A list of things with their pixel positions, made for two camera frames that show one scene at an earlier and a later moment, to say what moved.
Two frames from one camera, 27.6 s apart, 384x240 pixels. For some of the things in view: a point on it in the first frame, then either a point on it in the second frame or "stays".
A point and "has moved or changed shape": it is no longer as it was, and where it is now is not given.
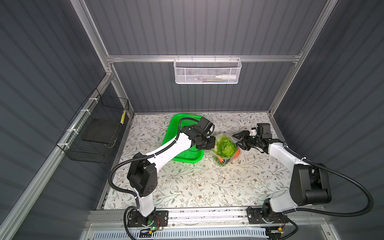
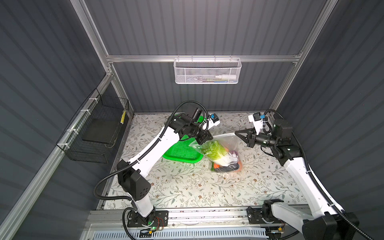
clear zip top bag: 225,148 has moved or changed shape
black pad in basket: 101,130 stays
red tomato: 236,154 → 240,166
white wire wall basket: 207,71 stays
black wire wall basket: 92,136 stays
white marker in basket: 226,76 stays
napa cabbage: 224,147 → 216,152
